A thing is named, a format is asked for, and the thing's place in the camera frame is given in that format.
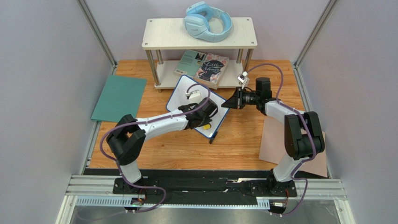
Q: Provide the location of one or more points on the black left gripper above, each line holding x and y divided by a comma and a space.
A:
207, 121

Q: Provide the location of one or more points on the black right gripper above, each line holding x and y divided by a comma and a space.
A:
240, 98

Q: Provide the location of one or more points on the blue framed whiteboard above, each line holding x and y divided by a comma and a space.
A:
178, 99

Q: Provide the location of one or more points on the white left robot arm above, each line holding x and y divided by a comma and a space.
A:
127, 138

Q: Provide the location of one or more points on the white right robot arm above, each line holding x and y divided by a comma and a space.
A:
303, 138

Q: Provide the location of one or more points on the Little Women book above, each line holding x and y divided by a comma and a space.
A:
211, 70

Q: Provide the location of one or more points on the teal book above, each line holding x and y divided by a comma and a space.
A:
190, 63

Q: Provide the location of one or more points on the pink mat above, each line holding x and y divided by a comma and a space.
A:
272, 149

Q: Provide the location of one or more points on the white two-tier shelf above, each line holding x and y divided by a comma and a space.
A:
176, 33

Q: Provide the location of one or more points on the teal mat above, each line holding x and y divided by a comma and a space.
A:
120, 96

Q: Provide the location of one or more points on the light blue headphones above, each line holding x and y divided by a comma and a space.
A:
196, 22

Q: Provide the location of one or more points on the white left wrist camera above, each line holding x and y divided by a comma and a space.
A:
194, 97

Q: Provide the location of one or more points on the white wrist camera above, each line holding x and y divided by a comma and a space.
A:
243, 79
194, 97

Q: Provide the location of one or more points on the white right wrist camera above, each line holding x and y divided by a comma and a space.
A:
243, 79

